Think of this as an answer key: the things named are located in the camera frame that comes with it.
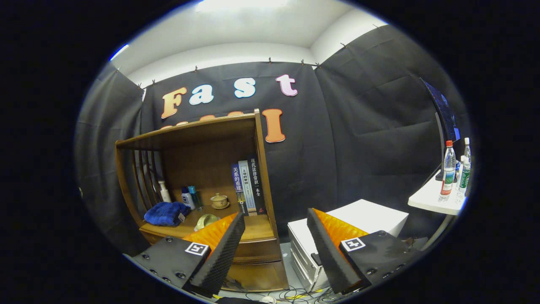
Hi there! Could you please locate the wooden countertop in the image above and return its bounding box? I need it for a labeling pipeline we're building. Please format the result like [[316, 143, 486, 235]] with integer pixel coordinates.
[[139, 202, 275, 241]]

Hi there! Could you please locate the black spine book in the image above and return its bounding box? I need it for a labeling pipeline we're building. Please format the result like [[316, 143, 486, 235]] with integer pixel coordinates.
[[247, 155, 267, 215]]

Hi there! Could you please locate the brown wooden drawer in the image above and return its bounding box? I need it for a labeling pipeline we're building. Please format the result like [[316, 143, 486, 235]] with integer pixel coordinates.
[[143, 236, 282, 264]]

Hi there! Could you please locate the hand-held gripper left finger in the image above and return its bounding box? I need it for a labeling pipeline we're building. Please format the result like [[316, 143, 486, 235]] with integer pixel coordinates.
[[133, 211, 246, 299]]

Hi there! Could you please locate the white drawer cabinet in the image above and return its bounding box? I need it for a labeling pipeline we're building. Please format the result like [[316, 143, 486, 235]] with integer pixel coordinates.
[[288, 199, 410, 293]]

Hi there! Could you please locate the brown wooden cabinet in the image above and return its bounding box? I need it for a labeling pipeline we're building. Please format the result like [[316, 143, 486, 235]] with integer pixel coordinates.
[[115, 109, 289, 293]]

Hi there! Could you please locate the teal slim bottle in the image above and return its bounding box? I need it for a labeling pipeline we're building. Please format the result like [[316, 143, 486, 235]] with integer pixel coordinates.
[[188, 185, 203, 208]]

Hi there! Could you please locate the white bottle with blue cap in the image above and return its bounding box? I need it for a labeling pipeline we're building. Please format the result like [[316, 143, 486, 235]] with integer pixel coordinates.
[[181, 187, 196, 210]]

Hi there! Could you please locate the grey spine book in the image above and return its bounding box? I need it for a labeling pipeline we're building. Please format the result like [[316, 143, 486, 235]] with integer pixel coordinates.
[[238, 160, 257, 215]]

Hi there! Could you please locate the green label water bottle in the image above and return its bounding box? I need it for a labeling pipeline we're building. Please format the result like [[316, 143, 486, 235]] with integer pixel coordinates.
[[458, 137, 472, 202]]

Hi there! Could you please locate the beige lidded teacup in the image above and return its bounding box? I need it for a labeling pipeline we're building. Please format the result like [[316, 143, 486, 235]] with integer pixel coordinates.
[[210, 193, 230, 210]]

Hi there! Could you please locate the black backdrop cloth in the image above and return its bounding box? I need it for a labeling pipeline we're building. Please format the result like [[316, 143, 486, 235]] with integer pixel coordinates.
[[76, 25, 471, 258]]

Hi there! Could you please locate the black computer monitor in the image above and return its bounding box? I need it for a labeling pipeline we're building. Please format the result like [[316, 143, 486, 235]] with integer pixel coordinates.
[[419, 77, 458, 182]]

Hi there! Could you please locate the red label water bottle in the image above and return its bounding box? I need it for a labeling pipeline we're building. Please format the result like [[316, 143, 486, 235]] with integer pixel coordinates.
[[439, 140, 456, 202]]

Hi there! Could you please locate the green handled grey scrubber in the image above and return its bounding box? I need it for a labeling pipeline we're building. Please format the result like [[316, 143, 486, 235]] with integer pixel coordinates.
[[194, 214, 221, 232]]

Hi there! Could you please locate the blue folded towel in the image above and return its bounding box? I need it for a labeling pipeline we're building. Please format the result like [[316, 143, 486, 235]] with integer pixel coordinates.
[[144, 201, 191, 227]]

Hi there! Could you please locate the white side desk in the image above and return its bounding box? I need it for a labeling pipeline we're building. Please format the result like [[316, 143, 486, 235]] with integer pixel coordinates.
[[408, 169, 469, 250]]

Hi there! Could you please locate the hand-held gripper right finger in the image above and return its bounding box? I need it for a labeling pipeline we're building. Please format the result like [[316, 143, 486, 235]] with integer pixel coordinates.
[[307, 207, 422, 295]]

